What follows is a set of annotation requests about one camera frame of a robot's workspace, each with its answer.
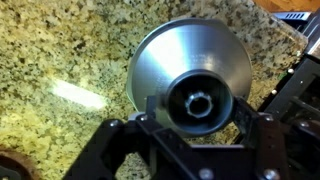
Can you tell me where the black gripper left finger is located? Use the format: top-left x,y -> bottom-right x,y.
62,95 -> 214,180

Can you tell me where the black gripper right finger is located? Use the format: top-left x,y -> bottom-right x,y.
232,96 -> 292,180

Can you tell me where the grey food processor lid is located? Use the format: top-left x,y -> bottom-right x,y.
125,17 -> 253,138

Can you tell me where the stainless steel gas stove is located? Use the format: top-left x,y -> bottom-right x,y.
258,9 -> 320,180

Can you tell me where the small black skillet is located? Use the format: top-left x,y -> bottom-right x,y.
0,149 -> 42,180

